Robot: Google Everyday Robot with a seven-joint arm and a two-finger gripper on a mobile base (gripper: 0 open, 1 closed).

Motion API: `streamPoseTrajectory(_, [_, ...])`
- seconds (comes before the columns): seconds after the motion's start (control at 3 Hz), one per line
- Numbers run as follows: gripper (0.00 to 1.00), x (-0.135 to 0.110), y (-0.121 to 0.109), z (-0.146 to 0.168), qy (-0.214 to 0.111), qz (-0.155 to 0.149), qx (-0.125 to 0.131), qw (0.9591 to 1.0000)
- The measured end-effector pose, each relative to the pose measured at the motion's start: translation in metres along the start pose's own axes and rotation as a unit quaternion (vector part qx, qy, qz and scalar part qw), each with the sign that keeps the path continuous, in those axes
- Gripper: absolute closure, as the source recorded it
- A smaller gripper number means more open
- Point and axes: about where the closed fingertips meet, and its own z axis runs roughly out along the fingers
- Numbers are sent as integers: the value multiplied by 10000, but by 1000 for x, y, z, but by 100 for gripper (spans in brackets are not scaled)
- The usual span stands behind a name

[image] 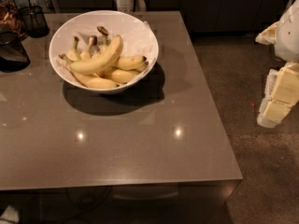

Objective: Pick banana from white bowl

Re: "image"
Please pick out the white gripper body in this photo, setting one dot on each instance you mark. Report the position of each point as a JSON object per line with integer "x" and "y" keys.
{"x": 289, "y": 34}

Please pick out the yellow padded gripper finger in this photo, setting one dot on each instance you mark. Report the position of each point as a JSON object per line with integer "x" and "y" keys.
{"x": 281, "y": 94}
{"x": 268, "y": 36}

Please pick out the yellow banana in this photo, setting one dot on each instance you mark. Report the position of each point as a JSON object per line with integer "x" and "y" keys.
{"x": 130, "y": 62}
{"x": 123, "y": 76}
{"x": 93, "y": 81}
{"x": 108, "y": 54}

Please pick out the white bowl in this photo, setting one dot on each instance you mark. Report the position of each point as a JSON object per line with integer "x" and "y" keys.
{"x": 137, "y": 37}

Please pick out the middle brown-stemmed banana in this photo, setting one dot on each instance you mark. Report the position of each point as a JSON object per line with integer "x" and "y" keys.
{"x": 86, "y": 54}

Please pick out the left green-stemmed banana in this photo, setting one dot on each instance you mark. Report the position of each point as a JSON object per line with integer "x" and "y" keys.
{"x": 73, "y": 52}

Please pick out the black mesh pen cup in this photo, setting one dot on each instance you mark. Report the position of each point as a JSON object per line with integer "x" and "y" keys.
{"x": 34, "y": 20}

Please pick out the dark object at left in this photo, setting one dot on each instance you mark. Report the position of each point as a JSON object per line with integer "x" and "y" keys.
{"x": 13, "y": 56}

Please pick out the white object under table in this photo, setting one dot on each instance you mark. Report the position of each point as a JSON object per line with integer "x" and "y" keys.
{"x": 9, "y": 215}

